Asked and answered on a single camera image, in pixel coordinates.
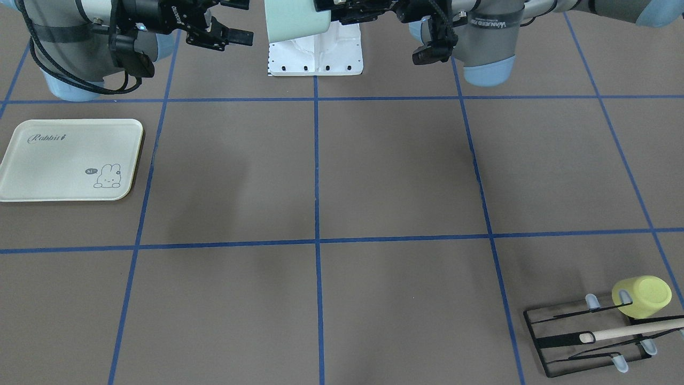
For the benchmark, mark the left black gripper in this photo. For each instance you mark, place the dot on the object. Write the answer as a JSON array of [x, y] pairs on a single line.
[[386, 7]]

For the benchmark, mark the black wire cup rack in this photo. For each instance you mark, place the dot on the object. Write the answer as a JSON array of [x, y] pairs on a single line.
[[555, 329]]

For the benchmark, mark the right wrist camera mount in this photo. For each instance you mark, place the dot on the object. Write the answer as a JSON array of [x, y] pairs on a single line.
[[124, 55]]

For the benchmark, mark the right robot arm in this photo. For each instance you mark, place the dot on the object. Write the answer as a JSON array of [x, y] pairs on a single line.
[[90, 48]]

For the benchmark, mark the cream rabbit serving tray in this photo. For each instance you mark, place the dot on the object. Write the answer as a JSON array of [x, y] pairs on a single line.
[[71, 160]]

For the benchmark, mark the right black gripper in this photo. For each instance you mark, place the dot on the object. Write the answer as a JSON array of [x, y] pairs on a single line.
[[156, 14]]

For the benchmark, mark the yellow cup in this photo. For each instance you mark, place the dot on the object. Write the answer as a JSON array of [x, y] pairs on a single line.
[[641, 297]]

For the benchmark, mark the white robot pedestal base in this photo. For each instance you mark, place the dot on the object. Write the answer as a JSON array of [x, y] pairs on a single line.
[[337, 52]]

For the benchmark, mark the mint green cup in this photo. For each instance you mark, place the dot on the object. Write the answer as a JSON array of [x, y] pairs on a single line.
[[289, 20]]

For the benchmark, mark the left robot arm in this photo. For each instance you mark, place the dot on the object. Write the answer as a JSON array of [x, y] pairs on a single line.
[[483, 34]]

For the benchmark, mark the wooden rack handle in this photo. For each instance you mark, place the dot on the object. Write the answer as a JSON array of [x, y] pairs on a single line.
[[619, 332]]

